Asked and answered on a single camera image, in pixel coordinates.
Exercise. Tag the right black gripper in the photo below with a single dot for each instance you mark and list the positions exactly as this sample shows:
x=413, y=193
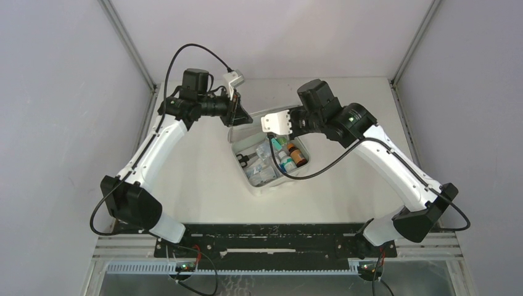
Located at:
x=292, y=113

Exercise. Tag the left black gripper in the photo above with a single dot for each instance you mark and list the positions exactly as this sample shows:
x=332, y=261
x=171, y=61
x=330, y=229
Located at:
x=241, y=116

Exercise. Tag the brown bottle orange cap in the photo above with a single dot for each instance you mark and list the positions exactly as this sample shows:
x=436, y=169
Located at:
x=296, y=155

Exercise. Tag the blue plaster packets bag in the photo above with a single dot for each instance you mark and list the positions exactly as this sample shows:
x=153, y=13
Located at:
x=263, y=150

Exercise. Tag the black handled scissors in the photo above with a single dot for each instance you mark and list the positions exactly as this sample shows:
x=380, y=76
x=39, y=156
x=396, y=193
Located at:
x=244, y=159

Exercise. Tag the white plastic bottle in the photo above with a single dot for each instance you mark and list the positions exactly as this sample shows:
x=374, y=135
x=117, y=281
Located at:
x=286, y=162

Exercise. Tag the white medicine kit box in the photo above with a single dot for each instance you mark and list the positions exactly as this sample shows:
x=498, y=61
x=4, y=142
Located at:
x=260, y=160

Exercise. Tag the clear bandage packet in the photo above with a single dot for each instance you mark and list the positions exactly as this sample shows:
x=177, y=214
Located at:
x=259, y=175

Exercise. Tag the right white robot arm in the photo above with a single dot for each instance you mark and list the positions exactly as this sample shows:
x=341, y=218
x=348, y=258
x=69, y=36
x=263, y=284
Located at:
x=357, y=129

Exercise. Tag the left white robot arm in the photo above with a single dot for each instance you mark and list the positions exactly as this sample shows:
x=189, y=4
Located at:
x=128, y=195

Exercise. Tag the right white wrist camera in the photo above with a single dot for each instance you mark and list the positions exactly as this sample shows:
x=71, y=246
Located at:
x=277, y=123

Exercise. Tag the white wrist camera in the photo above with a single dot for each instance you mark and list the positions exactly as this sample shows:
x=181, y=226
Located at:
x=232, y=80
x=277, y=123

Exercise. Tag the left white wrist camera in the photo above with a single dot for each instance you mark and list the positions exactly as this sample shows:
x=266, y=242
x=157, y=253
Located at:
x=232, y=80

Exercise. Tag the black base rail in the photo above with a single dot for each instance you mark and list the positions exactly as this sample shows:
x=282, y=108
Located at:
x=273, y=247

